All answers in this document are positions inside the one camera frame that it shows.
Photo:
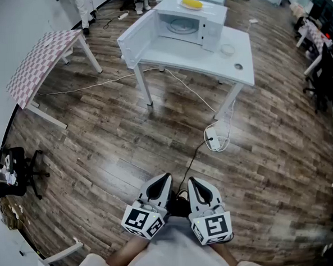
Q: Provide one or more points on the black office chair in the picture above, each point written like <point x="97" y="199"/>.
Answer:
<point x="19" y="166"/>
<point x="324" y="72"/>

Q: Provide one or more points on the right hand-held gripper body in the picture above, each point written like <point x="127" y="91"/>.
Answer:
<point x="214" y="225"/>

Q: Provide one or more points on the white power strip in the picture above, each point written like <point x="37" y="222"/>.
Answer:
<point x="211" y="136"/>
<point x="123" y="15"/>

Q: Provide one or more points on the person's black trousers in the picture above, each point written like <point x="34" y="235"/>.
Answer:
<point x="178" y="207"/>

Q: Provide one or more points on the grey plate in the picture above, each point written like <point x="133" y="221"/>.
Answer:
<point x="182" y="26"/>

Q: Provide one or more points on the small white disc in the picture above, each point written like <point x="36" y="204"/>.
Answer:
<point x="48" y="43"/>

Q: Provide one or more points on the white microwave oven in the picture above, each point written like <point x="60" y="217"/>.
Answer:
<point x="216" y="19"/>

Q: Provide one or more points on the dark computer monitor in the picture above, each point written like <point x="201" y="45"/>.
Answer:
<point x="326" y="10"/>

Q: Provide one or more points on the beige round plate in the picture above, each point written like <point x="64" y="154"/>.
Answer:
<point x="183" y="5"/>

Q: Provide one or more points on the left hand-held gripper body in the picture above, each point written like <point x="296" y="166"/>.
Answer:
<point x="148" y="209"/>

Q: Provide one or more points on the person's right forearm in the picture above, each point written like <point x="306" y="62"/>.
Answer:
<point x="226" y="255"/>

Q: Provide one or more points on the yellow corn cob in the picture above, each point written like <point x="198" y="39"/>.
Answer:
<point x="192" y="3"/>

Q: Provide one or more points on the small white floor adapter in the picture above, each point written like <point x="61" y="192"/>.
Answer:
<point x="253" y="20"/>

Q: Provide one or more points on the white desk with patterned cloth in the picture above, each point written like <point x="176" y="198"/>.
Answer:
<point x="315" y="33"/>

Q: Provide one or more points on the white desk frame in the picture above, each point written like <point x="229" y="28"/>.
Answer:
<point x="64" y="252"/>

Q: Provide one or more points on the person's left forearm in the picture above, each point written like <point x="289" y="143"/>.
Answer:
<point x="126" y="255"/>

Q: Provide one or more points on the pink checkered table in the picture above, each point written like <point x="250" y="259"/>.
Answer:
<point x="38" y="61"/>

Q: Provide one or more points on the person's light shirt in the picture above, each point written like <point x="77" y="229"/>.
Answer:
<point x="176" y="250"/>

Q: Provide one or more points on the white table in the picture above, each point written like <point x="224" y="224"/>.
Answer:
<point x="196" y="63"/>

